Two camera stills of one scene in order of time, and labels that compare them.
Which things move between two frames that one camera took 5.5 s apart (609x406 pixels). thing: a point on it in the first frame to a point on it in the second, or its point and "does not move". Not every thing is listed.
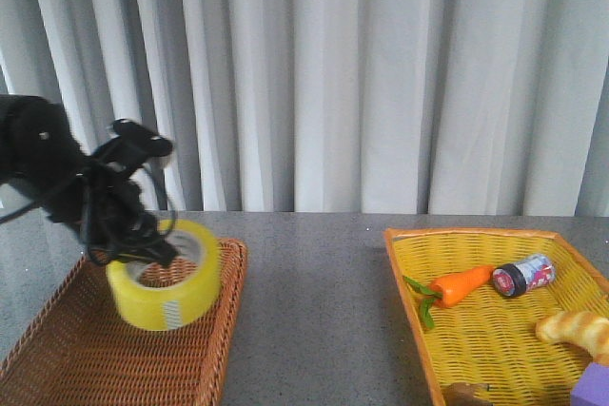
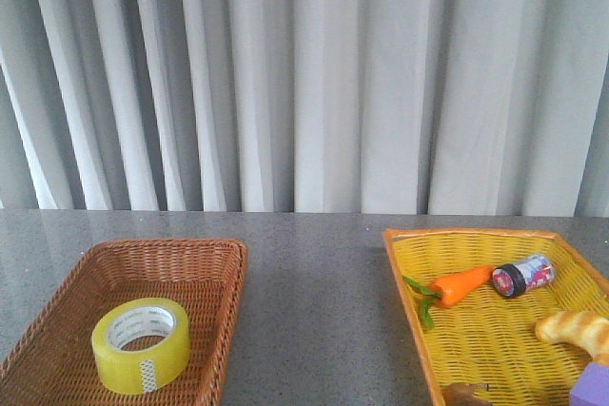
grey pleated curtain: x=404 y=82 does not move
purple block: x=592 y=386 does not move
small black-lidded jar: x=514 y=280 does not move
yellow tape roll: x=170 y=307 to x=147 y=370
